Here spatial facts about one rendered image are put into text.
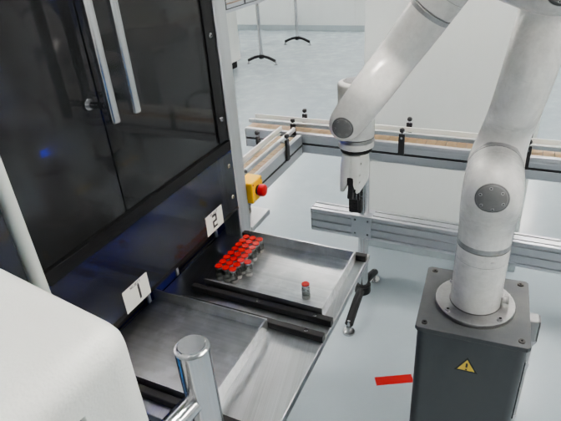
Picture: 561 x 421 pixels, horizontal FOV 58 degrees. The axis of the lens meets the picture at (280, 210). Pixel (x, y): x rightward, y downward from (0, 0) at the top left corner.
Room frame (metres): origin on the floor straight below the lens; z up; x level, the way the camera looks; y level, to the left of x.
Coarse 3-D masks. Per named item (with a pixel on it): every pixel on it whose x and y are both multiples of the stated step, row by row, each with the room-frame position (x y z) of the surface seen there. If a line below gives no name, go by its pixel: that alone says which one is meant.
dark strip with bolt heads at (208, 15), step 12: (204, 0) 1.32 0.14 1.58; (204, 12) 1.31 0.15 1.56; (204, 24) 1.30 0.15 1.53; (204, 36) 1.30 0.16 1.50; (216, 60) 1.34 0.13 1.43; (216, 72) 1.33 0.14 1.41; (216, 84) 1.32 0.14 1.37; (216, 96) 1.32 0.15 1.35; (216, 108) 1.31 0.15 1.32; (216, 120) 1.30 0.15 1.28; (228, 168) 1.32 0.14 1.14
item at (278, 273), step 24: (264, 240) 1.30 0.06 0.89; (288, 240) 1.26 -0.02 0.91; (264, 264) 1.19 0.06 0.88; (288, 264) 1.18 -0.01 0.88; (312, 264) 1.17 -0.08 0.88; (336, 264) 1.16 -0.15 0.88; (240, 288) 1.04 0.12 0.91; (264, 288) 1.08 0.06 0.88; (288, 288) 1.07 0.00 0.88; (312, 288) 1.06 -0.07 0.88; (336, 288) 1.03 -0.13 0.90
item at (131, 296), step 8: (144, 280) 0.95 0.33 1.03; (128, 288) 0.90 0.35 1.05; (136, 288) 0.92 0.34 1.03; (144, 288) 0.94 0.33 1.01; (128, 296) 0.90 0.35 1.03; (136, 296) 0.92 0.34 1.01; (144, 296) 0.94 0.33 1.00; (128, 304) 0.89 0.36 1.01; (136, 304) 0.91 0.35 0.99; (128, 312) 0.89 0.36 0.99
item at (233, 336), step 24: (144, 312) 1.02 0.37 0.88; (168, 312) 1.01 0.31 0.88; (192, 312) 1.00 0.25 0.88; (216, 312) 0.98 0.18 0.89; (240, 312) 0.95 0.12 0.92; (144, 336) 0.93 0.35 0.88; (168, 336) 0.92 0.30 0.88; (216, 336) 0.91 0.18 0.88; (240, 336) 0.90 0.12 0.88; (144, 360) 0.85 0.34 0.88; (168, 360) 0.84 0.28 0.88; (216, 360) 0.83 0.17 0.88; (240, 360) 0.80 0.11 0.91; (144, 384) 0.76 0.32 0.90; (168, 384) 0.77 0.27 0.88
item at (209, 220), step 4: (216, 208) 1.24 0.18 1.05; (220, 208) 1.26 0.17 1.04; (212, 212) 1.22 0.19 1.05; (216, 212) 1.24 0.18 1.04; (220, 212) 1.25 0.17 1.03; (208, 216) 1.20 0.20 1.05; (220, 216) 1.25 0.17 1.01; (208, 220) 1.20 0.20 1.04; (212, 220) 1.21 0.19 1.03; (216, 220) 1.23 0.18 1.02; (220, 220) 1.25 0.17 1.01; (208, 224) 1.19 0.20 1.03; (212, 224) 1.21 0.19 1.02; (220, 224) 1.25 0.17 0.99; (208, 228) 1.19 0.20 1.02; (212, 228) 1.21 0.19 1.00; (216, 228) 1.23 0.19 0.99; (208, 232) 1.19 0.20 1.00; (212, 232) 1.21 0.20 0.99; (208, 236) 1.19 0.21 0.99
